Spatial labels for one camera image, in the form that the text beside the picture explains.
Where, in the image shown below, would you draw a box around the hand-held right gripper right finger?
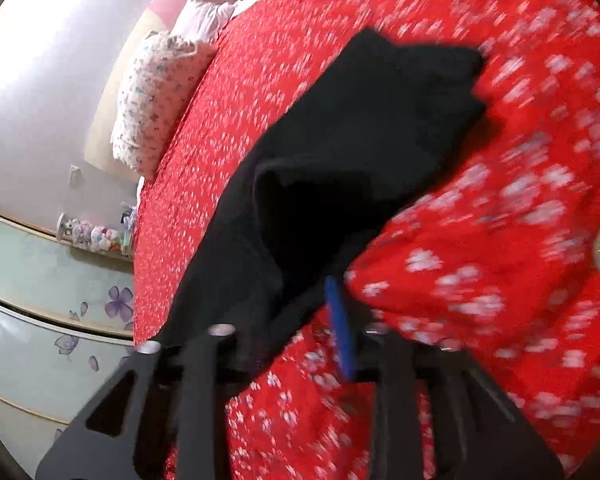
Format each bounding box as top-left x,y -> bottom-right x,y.
324,276 -> 566,480

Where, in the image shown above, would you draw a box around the white floral pillow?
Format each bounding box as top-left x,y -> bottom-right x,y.
111,30 -> 218,181

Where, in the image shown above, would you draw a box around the narrow toy shelf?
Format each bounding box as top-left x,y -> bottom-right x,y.
55,212 -> 136,261

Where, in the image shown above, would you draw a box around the red floral blanket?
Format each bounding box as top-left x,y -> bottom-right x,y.
132,0 -> 600,480

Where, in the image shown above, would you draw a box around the black pants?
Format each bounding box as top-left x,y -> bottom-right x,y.
155,27 -> 488,396

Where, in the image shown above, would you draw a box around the pink striped pillow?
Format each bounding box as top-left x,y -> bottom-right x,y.
172,0 -> 238,46

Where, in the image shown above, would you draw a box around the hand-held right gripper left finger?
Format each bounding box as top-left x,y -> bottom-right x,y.
35,324 -> 241,480

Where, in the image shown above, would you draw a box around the white plush toy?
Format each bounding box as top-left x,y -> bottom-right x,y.
92,227 -> 118,253

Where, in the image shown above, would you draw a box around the beige and pink headboard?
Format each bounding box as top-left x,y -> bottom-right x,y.
82,0 -> 231,173

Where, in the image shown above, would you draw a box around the glass sliding wardrobe doors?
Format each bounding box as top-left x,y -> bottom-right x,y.
0,205 -> 136,461

